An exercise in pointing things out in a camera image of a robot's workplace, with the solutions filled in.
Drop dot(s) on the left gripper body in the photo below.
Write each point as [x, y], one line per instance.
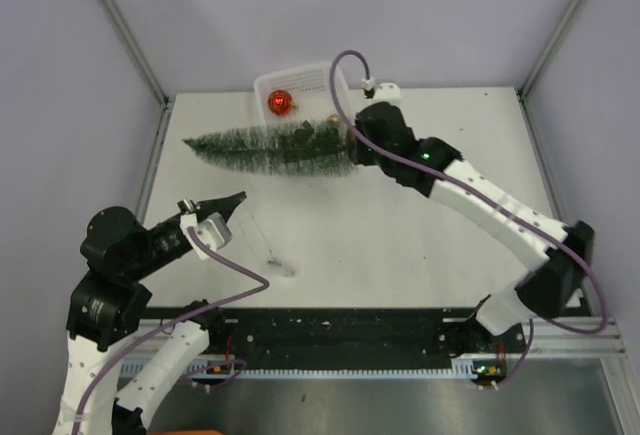
[165, 241]

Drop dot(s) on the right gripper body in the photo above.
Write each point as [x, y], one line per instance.
[369, 157]

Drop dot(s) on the small green christmas tree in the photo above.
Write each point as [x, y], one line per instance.
[271, 150]

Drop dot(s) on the white plastic basket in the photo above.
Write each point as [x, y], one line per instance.
[310, 90]

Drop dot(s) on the brown and gold ornament garland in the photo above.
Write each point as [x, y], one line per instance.
[323, 133]

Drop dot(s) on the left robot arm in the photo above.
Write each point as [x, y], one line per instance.
[107, 306]

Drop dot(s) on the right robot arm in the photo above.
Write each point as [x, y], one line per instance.
[553, 253]

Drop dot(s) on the gold bauble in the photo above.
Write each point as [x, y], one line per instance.
[334, 119]

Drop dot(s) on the red glitter bauble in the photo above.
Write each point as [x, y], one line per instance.
[281, 102]

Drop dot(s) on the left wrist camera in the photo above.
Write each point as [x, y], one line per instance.
[207, 236]

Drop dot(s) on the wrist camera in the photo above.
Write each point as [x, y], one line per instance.
[207, 236]
[375, 91]

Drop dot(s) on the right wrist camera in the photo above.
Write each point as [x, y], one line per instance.
[375, 91]

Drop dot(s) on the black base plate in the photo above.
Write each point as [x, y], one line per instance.
[354, 339]

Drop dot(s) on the left aluminium corner post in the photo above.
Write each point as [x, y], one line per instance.
[133, 50]

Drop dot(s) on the aluminium corner post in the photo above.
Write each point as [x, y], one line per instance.
[133, 50]
[551, 46]

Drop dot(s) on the white cable duct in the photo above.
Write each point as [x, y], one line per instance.
[459, 369]

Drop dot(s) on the right aluminium corner post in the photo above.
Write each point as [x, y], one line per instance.
[551, 46]

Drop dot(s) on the aluminium frame rail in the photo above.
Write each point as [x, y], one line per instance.
[549, 342]

